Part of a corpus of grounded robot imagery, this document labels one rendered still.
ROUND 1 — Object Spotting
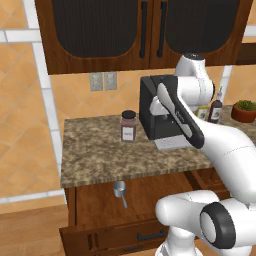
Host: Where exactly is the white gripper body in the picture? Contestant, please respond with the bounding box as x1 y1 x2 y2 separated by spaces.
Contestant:
148 96 170 118

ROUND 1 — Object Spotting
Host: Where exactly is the grey metal measuring cup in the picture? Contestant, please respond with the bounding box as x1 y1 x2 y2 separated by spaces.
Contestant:
112 181 129 209

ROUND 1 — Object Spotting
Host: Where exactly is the open wooden drawer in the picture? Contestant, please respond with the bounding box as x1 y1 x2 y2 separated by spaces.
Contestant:
58 169 232 256

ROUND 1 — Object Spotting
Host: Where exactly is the black coffee machine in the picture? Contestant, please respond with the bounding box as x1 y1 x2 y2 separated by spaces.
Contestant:
138 74 192 152

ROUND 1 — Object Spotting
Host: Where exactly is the brown spice jar black lid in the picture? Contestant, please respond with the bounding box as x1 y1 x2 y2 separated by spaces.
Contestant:
120 110 138 144

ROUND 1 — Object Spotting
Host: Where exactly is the dark glass bottle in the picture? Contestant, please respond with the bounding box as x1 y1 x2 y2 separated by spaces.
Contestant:
207 86 224 125

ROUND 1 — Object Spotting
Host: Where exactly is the wooden base cabinet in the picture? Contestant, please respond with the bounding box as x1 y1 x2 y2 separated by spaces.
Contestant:
185 167 232 201

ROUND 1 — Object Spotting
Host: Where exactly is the green plant in brown pot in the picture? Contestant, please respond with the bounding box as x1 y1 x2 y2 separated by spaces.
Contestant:
230 99 256 124

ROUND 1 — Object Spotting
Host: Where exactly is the wooden cupboard door dark pane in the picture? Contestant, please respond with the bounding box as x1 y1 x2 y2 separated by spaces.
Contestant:
34 0 155 76
149 0 255 70

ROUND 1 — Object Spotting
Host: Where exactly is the grey wall socket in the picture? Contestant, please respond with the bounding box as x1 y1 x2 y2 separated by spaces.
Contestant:
89 72 104 92
103 71 118 91

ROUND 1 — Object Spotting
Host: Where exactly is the black cupboard door handle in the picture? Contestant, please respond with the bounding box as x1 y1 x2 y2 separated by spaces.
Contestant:
156 1 168 59
138 1 149 59

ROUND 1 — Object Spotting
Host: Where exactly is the dark wooden wall shelf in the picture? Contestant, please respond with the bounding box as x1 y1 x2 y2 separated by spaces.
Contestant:
235 41 256 66

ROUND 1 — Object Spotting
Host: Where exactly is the black drawer handle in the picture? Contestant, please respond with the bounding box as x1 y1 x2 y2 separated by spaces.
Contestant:
136 229 167 242

